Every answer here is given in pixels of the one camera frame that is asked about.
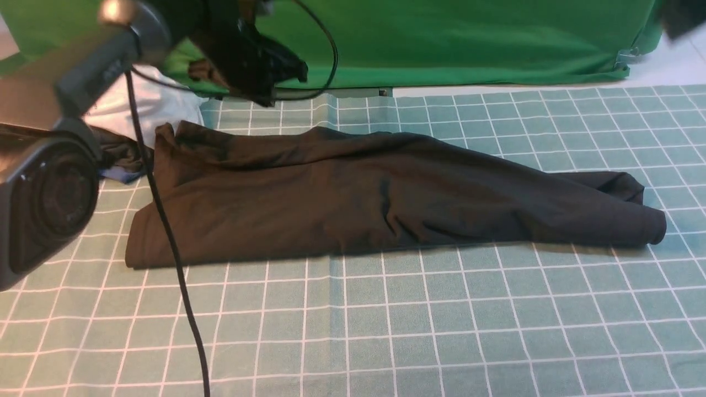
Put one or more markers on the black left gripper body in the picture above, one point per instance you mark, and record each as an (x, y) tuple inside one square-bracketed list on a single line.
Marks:
[(240, 58)]

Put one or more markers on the dark gray long-sleeved shirt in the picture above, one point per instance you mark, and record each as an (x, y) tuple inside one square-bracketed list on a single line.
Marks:
[(234, 199)]

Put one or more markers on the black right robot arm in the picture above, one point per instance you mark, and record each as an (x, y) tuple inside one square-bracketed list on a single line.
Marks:
[(679, 18)]

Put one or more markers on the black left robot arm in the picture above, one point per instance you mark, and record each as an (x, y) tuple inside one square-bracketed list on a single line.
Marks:
[(50, 178)]

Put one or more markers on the white crumpled shirt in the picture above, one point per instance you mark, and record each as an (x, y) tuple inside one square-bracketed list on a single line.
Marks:
[(110, 118)]

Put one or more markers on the green backdrop cloth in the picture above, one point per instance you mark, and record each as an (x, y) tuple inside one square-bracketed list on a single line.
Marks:
[(411, 43)]

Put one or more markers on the dark gray crumpled garment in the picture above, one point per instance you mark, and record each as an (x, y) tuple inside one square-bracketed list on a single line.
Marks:
[(120, 151)]

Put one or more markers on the blue crumpled garment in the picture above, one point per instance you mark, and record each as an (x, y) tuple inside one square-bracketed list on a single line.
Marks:
[(121, 175)]

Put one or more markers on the metal binder clip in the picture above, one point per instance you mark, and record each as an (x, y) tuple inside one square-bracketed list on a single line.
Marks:
[(627, 57)]

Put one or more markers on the green grid table mat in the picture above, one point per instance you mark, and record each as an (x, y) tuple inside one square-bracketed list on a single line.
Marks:
[(507, 320)]

